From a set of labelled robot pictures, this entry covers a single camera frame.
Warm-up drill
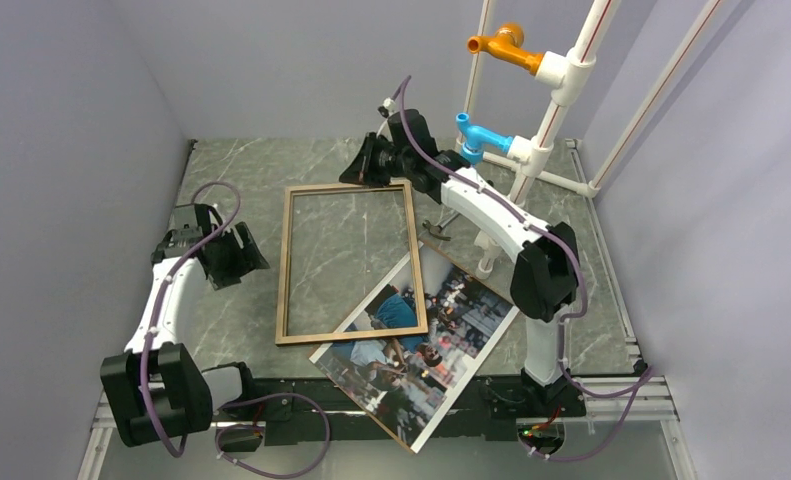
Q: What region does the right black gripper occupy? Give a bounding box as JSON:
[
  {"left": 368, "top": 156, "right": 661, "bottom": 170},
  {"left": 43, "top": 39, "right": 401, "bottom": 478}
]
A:
[{"left": 340, "top": 132, "right": 414, "bottom": 188}]

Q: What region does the wooden picture frame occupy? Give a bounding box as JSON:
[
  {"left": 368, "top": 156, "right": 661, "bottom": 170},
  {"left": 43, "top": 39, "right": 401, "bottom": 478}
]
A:
[{"left": 274, "top": 180, "right": 429, "bottom": 347}]

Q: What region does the printed photo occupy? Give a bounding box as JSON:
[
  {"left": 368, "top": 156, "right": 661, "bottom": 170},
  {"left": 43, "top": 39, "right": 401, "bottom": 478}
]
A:
[{"left": 309, "top": 244, "right": 519, "bottom": 453}]

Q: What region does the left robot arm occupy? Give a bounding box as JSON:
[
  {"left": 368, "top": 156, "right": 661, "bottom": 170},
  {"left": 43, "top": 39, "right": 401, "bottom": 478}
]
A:
[{"left": 100, "top": 203, "right": 269, "bottom": 447}]

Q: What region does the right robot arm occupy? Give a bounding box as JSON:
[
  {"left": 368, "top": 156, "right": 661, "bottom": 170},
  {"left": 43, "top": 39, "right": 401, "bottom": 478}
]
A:
[{"left": 338, "top": 109, "right": 588, "bottom": 416}]

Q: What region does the blue plastic faucet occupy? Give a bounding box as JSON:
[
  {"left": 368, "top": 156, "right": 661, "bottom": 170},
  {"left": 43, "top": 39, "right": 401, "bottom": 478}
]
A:
[{"left": 455, "top": 112, "right": 514, "bottom": 165}]

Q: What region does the orange plastic faucet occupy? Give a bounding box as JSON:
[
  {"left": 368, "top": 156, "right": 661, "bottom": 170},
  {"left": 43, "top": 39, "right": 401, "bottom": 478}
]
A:
[{"left": 466, "top": 23, "right": 544, "bottom": 76}]

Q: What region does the white pvc pipe stand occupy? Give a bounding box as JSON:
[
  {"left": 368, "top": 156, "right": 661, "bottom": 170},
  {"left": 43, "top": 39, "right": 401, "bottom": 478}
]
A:
[{"left": 457, "top": 0, "right": 728, "bottom": 280}]

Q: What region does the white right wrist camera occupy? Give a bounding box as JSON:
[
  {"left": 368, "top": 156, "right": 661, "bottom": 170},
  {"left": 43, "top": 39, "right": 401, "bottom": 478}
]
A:
[{"left": 377, "top": 97, "right": 401, "bottom": 119}]

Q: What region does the black handled hammer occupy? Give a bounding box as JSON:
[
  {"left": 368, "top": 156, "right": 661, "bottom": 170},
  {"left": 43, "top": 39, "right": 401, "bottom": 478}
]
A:
[{"left": 422, "top": 212, "right": 460, "bottom": 242}]

